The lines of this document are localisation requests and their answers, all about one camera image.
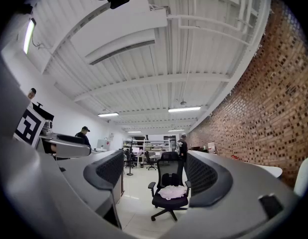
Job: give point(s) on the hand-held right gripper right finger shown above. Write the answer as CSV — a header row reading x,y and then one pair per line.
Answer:
x,y
243,195

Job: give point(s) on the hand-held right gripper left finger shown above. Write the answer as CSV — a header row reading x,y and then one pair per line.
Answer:
x,y
69,183

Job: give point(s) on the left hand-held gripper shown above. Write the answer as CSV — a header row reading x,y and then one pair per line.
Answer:
x,y
27,128

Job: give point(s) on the pink cloth garment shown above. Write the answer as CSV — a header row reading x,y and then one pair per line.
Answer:
x,y
171,192

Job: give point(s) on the white cabinet with red tag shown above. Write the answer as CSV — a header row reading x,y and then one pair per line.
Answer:
x,y
103,144

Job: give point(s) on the black television screen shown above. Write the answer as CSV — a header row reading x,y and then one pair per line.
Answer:
x,y
43,114

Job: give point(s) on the ceiling tube light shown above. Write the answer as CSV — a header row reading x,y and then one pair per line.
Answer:
x,y
184,109
107,114
134,131
29,36
176,130

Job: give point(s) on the black swivel chair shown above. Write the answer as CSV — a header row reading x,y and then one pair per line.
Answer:
x,y
127,157
150,158

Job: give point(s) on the white box with red print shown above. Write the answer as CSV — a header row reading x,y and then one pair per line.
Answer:
x,y
211,147

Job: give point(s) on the white moulded chair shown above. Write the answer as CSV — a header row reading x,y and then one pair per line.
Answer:
x,y
304,175

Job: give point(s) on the black mesh office chair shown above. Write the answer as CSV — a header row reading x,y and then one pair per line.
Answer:
x,y
170,204

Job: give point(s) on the white storage shelving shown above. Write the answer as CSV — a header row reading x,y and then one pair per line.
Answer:
x,y
154,146

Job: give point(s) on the white wall notice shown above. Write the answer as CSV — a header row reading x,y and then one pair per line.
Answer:
x,y
111,136

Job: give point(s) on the black stanchion post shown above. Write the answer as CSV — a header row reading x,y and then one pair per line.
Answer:
x,y
129,174

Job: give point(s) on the white ceiling air duct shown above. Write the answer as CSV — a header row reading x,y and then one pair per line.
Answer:
x,y
114,31

